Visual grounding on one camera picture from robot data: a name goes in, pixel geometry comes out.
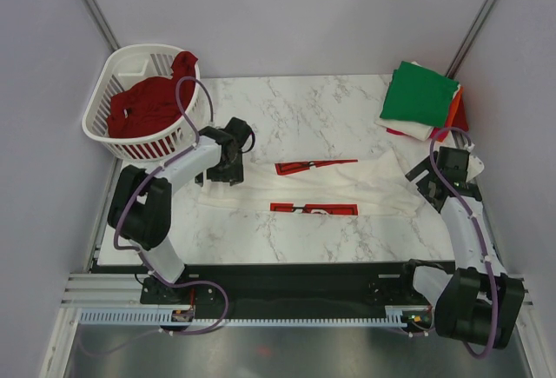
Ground green folded t-shirt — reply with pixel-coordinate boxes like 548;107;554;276
380;61;460;128

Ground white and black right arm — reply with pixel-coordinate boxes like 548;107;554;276
397;147;525;349

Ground dark red folded t-shirt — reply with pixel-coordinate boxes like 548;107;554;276
452;90;469;131

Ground white slotted cable duct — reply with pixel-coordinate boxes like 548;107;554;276
79;306;435;326

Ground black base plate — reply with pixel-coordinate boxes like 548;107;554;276
93;262;434;335

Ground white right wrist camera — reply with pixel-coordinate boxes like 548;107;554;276
464;143;485;182

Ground orange folded t-shirt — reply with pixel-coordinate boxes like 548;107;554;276
444;86;463;127

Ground red t-shirt in basket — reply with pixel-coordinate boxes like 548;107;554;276
106;51;198;139

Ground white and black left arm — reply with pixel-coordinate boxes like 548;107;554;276
108;117;255;302

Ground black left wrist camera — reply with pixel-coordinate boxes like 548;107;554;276
226;117;253;147

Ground white Coca-Cola t-shirt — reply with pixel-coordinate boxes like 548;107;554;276
199;149;424;217

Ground pink folded t-shirt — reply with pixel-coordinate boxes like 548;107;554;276
385;125;451;143

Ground white plastic laundry basket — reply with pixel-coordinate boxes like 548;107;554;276
82;43;211;162

